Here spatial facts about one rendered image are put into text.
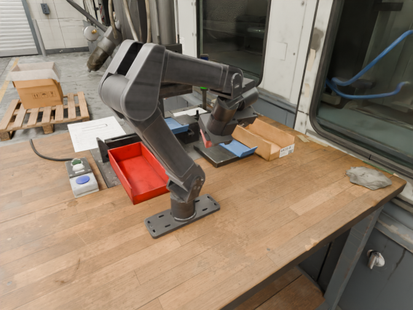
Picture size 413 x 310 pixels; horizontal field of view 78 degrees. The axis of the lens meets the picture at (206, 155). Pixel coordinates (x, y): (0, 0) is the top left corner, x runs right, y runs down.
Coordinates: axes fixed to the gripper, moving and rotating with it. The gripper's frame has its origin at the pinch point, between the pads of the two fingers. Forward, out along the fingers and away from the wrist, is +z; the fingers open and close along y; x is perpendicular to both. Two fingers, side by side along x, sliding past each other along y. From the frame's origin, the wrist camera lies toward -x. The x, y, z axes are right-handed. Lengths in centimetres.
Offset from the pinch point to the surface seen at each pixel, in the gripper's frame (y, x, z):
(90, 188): 1.2, 35.2, 12.9
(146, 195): -7.9, 21.0, 7.0
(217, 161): -1.6, -5.8, 9.5
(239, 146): 3.1, -17.7, 11.2
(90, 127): 45, 31, 39
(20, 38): 786, 155, 509
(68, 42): 789, 28, 527
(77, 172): 9.3, 38.0, 16.1
